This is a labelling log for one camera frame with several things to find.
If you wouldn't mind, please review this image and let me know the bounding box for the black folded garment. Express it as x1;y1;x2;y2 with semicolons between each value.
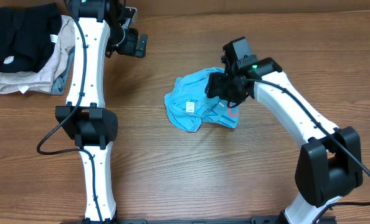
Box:
0;3;62;73

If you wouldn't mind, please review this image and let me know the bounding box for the grey folded garment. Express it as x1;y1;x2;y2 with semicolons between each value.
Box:
49;47;75;95

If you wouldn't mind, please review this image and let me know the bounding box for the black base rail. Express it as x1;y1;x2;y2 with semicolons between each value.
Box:
110;215;338;224

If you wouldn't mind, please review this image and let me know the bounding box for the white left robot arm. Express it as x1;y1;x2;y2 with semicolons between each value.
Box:
55;0;148;223

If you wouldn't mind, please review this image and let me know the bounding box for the beige folded garment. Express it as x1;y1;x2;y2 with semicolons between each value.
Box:
0;15;75;94

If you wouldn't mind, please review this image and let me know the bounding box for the light blue t-shirt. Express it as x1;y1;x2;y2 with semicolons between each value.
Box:
164;67;239;133

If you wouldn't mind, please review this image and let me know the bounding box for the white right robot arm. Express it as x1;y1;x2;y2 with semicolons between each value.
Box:
206;37;363;223

